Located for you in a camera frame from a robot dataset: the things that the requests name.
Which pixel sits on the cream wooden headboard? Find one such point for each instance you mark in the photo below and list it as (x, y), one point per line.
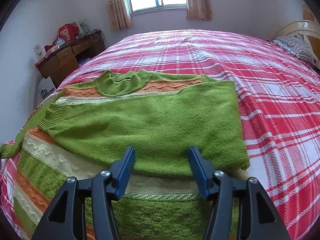
(309, 30)

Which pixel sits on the brown wooden desk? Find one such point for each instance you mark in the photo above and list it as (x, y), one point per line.
(62, 62)

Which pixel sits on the white paper shopping bag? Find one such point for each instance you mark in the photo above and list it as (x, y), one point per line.
(46, 87)

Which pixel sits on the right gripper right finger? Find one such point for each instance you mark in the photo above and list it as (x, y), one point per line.
(257, 218)

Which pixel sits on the green orange striped knit sweater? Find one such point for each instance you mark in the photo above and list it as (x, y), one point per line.
(86, 127)

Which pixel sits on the right beige curtain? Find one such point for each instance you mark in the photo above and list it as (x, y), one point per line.
(199, 10)

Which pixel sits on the left beige curtain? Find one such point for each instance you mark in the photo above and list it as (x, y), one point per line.
(118, 15)

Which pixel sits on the red gift box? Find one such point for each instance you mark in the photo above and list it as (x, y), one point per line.
(68, 32)

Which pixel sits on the beige curtain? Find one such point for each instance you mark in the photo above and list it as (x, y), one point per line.
(199, 10)
(118, 15)

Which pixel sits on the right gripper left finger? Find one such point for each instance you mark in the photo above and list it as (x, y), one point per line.
(64, 218)

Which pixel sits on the striped pillow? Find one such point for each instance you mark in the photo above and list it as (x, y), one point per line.
(296, 45)

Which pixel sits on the red plaid bed sheet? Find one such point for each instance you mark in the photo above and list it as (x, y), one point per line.
(278, 97)

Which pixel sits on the white card box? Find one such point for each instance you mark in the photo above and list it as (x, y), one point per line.
(39, 51)

